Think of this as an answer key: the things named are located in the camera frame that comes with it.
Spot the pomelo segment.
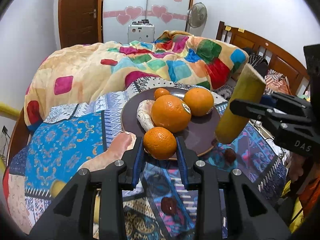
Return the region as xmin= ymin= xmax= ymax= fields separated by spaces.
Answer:
xmin=78 ymin=131 xmax=136 ymax=172
xmin=137 ymin=100 xmax=155 ymax=132

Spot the dark red jujube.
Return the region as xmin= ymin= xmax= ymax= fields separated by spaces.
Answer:
xmin=223 ymin=148 xmax=236 ymax=164
xmin=161 ymin=197 xmax=177 ymax=216

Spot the small mandarin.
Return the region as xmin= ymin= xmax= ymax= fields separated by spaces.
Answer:
xmin=143 ymin=127 xmax=177 ymax=160
xmin=154 ymin=88 xmax=170 ymax=100

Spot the large orange with sticker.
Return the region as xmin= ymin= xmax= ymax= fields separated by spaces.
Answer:
xmin=151 ymin=95 xmax=191 ymax=133

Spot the dark purple plate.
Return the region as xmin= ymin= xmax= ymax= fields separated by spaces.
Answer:
xmin=121 ymin=88 xmax=220 ymax=157

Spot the wooden headboard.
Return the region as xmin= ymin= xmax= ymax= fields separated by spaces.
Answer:
xmin=216 ymin=21 xmax=310 ymax=95

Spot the black clothing pile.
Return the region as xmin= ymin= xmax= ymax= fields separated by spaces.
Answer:
xmin=243 ymin=47 xmax=268 ymax=77

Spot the blue patterned bedspread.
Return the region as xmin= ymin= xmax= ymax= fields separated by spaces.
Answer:
xmin=3 ymin=77 xmax=286 ymax=239

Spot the standing electric fan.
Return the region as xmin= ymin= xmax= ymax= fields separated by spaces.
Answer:
xmin=186 ymin=2 xmax=208 ymax=36

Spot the colourful patchwork blanket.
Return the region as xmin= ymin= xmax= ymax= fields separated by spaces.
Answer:
xmin=24 ymin=31 xmax=248 ymax=131

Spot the white suitcase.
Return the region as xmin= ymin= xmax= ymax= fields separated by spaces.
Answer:
xmin=127 ymin=19 xmax=155 ymax=43

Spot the white wardrobe with hearts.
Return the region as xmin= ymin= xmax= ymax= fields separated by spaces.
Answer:
xmin=102 ymin=0 xmax=191 ymax=43

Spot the yellow foam tube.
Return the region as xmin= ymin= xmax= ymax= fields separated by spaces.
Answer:
xmin=0 ymin=102 xmax=20 ymax=121

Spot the brown wooden door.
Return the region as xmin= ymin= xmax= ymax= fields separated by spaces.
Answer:
xmin=58 ymin=0 xmax=103 ymax=48

